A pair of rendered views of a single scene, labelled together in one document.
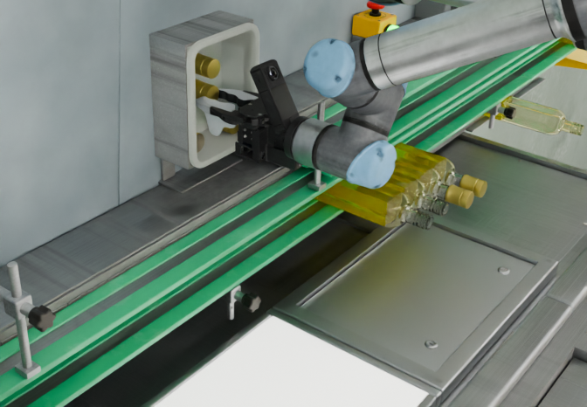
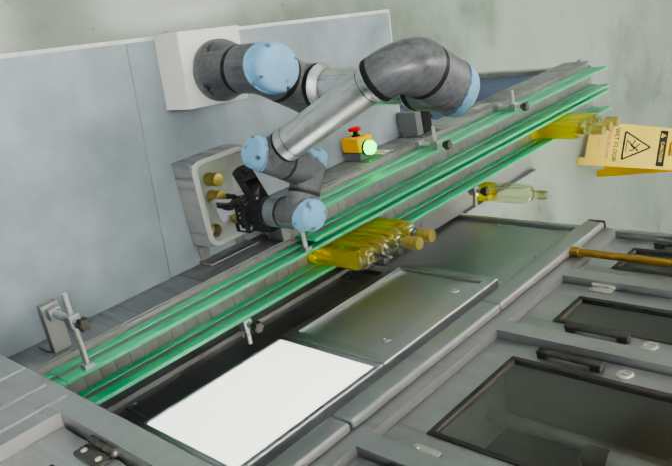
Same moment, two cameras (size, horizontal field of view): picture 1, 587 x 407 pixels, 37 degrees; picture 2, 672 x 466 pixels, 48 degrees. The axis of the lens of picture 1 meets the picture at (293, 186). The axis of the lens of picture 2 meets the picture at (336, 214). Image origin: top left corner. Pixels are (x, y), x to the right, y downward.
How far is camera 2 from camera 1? 0.65 m
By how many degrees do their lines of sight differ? 15
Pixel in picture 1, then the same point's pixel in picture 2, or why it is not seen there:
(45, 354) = (101, 357)
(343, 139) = (287, 202)
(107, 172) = (156, 256)
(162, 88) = (185, 197)
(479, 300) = (430, 310)
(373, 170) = (305, 217)
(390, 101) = (311, 171)
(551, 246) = (504, 273)
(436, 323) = (394, 328)
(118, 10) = (144, 150)
